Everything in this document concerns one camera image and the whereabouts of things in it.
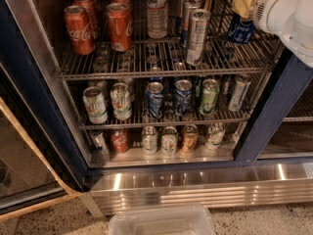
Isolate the stainless steel fridge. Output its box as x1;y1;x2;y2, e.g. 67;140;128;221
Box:
0;0;312;216

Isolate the clear plastic water bottle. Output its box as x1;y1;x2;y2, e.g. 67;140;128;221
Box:
147;0;168;39

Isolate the silver slim can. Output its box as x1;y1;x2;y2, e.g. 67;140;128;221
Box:
89;130;109;155
228;73;251;112

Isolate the top wire shelf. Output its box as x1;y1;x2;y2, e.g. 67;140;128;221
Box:
55;0;296;81

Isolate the open glass fridge door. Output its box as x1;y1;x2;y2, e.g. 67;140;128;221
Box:
0;65;80;221

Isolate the front silver Red Bull can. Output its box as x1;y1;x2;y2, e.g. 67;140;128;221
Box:
186;9;210;67

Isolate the front left Coca-Cola can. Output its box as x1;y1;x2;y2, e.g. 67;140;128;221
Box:
64;5;95;55

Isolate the silver slim can bottom left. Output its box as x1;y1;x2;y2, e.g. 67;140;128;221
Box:
89;130;109;155

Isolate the white can bottom centre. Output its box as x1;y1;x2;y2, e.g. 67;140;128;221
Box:
161;126;178;156

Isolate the middle wire shelf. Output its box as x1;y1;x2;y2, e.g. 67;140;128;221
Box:
79;72;269;130

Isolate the silver slim can right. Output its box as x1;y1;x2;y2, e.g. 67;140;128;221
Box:
228;73;251;112

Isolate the blue Pepsi can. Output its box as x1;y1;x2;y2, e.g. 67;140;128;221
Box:
227;14;254;44

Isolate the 7up can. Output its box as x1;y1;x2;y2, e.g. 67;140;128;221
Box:
110;82;132;120
83;86;108;124

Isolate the middle left Coca-Cola can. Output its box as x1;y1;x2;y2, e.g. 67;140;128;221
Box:
73;0;100;39

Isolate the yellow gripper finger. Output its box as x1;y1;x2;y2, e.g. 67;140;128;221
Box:
231;0;257;19

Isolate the blue Pepsi can middle shelf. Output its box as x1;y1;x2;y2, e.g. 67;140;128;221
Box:
146;82;163;118

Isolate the red can bottom shelf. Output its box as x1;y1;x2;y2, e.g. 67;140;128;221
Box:
111;128;128;153

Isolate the blue patterned can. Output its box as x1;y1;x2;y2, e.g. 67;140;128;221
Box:
174;79;192;116

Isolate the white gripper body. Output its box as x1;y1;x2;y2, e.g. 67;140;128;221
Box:
252;0;300;35

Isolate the white green can bottom right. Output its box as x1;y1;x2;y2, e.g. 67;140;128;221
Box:
205;122;225;150

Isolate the wire shelf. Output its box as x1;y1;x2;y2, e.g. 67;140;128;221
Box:
79;72;269;130
55;0;296;81

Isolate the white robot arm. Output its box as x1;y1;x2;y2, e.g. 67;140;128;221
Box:
232;0;313;68

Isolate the gold can bottom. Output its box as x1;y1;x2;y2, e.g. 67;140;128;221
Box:
182;124;199;153

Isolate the silver red bull can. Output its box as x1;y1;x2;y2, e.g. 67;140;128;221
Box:
186;9;210;67
175;0;186;36
180;0;202;49

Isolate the clear plastic bin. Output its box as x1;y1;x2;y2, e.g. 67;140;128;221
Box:
109;205;216;235

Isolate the front right Coca-Cola can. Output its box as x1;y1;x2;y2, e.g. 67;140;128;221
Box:
107;3;132;52

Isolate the left 7up can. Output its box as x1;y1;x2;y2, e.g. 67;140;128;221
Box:
83;86;108;124

